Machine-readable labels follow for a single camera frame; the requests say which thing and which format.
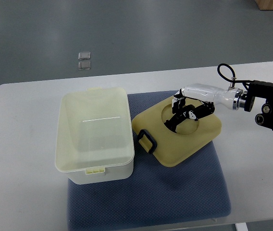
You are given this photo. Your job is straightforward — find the blue-grey quilted mat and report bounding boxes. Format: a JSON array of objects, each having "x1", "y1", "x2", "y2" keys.
[{"x1": 67, "y1": 90, "x2": 232, "y2": 231}]

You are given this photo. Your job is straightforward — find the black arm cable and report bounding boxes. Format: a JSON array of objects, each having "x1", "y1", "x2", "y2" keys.
[{"x1": 217, "y1": 63, "x2": 250, "y2": 90}]

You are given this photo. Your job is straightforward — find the lower metal floor plate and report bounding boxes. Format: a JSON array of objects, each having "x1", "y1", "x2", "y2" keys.
[{"x1": 78, "y1": 60, "x2": 91, "y2": 70}]

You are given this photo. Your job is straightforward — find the yellow storage box lid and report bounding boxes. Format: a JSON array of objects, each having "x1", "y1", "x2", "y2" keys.
[{"x1": 128, "y1": 91, "x2": 222, "y2": 167}]

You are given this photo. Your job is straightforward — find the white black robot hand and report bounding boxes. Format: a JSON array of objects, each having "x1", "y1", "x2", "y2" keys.
[{"x1": 165, "y1": 84, "x2": 243, "y2": 128}]

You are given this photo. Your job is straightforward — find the metal floor plate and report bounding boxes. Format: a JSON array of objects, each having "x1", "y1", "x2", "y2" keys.
[
  {"x1": 78, "y1": 51, "x2": 91, "y2": 60},
  {"x1": 78, "y1": 60, "x2": 91, "y2": 70}
]

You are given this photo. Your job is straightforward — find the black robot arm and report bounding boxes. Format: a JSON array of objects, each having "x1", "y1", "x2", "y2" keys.
[{"x1": 164, "y1": 80, "x2": 273, "y2": 132}]

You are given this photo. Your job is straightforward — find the white storage box base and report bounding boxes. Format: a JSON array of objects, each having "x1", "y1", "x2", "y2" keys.
[{"x1": 55, "y1": 87, "x2": 135, "y2": 185}]

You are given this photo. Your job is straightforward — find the upper metal floor plate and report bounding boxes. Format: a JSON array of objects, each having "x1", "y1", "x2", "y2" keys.
[{"x1": 78, "y1": 51, "x2": 91, "y2": 60}]

